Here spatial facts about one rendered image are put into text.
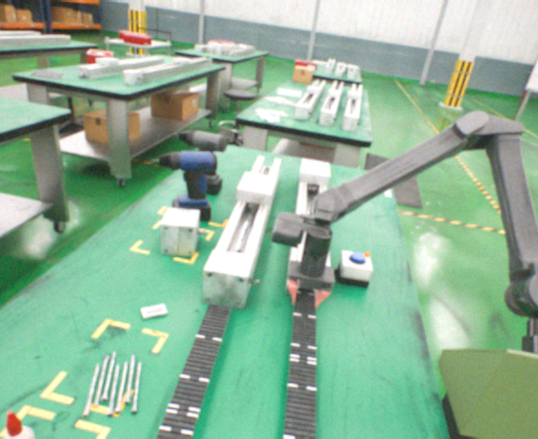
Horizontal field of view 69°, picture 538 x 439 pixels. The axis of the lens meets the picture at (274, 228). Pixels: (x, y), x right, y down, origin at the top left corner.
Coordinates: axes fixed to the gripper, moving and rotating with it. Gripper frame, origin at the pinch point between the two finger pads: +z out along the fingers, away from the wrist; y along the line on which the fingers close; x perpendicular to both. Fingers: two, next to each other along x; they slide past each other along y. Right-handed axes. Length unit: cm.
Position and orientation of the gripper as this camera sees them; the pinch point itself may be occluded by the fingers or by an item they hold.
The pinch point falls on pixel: (305, 302)
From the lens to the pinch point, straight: 94.6
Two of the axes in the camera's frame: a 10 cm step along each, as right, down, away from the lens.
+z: -1.3, 8.7, 4.7
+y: -9.9, -1.6, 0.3
